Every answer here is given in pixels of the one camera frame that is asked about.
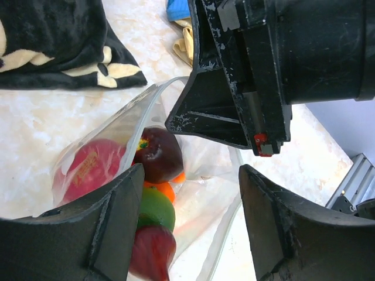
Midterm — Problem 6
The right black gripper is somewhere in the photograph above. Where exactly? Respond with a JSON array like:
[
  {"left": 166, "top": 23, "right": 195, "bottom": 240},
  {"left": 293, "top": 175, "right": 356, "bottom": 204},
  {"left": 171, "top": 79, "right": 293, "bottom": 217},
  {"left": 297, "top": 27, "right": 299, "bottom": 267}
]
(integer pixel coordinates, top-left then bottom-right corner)
[{"left": 165, "top": 1, "right": 292, "bottom": 157}]

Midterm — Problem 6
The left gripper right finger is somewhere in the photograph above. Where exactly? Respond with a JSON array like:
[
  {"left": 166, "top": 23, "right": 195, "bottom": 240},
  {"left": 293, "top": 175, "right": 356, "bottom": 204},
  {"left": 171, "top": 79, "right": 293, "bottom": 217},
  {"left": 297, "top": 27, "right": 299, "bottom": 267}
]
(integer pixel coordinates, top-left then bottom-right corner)
[{"left": 238, "top": 165, "right": 374, "bottom": 280}]

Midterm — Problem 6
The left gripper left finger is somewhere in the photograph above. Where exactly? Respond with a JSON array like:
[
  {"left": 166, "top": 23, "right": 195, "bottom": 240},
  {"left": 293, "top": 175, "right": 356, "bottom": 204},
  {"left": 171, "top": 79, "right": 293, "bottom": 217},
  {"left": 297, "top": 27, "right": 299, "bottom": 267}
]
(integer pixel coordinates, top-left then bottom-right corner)
[{"left": 1, "top": 164, "right": 144, "bottom": 280}]

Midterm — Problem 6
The small dark red toy fruit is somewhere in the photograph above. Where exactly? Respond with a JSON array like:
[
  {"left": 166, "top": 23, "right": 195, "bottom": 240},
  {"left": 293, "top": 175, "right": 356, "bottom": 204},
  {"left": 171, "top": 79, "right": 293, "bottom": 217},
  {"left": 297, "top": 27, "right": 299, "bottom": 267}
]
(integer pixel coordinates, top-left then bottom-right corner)
[{"left": 129, "top": 225, "right": 176, "bottom": 281}]

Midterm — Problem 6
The dark purple toy fruit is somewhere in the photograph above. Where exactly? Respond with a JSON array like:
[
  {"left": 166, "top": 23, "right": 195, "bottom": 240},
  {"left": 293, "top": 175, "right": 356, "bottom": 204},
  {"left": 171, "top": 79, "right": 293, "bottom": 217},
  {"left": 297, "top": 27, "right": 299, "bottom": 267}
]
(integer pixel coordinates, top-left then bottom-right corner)
[{"left": 134, "top": 127, "right": 183, "bottom": 184}]

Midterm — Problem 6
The green toy lime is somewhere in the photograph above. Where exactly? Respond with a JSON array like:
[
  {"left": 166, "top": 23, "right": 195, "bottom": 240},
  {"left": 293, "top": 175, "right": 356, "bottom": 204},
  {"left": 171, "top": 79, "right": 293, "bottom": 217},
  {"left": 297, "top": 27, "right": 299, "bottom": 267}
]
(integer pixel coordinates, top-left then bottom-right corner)
[{"left": 137, "top": 188, "right": 176, "bottom": 232}]

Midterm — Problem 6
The red toy apple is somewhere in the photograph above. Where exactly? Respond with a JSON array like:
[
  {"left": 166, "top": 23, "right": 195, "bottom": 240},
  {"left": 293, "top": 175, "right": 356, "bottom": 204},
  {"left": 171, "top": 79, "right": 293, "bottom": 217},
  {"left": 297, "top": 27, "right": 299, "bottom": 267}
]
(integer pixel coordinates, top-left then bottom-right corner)
[{"left": 52, "top": 138, "right": 126, "bottom": 206}]

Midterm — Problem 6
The clear polka dot zip bag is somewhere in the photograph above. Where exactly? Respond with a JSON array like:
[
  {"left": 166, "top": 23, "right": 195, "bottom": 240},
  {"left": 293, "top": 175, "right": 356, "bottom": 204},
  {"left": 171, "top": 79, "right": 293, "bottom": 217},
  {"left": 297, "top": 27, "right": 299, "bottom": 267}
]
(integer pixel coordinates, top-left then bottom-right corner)
[{"left": 52, "top": 77, "right": 242, "bottom": 280}]

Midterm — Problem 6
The orange toy fruit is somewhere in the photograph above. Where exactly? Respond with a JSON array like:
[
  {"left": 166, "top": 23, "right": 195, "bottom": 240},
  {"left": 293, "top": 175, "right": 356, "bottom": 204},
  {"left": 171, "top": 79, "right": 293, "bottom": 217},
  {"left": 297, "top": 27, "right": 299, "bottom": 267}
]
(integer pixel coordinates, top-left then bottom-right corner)
[{"left": 144, "top": 172, "right": 186, "bottom": 203}]

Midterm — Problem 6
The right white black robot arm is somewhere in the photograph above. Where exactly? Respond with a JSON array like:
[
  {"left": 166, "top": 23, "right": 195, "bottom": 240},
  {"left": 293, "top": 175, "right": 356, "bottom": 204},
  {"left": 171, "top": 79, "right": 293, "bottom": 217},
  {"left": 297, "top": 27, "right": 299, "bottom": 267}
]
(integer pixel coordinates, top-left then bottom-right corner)
[{"left": 165, "top": 1, "right": 374, "bottom": 157}]

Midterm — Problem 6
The blue yellow cartoon cloth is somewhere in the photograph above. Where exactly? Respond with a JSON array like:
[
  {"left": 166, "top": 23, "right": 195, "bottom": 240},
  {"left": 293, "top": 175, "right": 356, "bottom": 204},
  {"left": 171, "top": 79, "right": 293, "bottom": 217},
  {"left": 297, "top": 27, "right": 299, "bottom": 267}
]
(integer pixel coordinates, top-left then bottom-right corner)
[{"left": 166, "top": 0, "right": 194, "bottom": 67}]

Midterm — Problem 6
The black floral plush pillow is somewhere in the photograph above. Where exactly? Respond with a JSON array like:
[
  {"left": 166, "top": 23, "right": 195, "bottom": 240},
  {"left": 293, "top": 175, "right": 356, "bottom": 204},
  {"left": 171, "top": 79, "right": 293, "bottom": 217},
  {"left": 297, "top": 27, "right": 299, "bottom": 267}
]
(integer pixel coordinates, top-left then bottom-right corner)
[{"left": 1, "top": 1, "right": 146, "bottom": 90}]

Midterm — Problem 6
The aluminium frame rail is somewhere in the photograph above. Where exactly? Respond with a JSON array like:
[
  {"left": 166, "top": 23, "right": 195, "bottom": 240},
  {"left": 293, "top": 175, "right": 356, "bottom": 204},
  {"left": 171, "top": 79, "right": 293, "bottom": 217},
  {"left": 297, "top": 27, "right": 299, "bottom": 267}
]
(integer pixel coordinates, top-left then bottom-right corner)
[{"left": 325, "top": 153, "right": 374, "bottom": 216}]

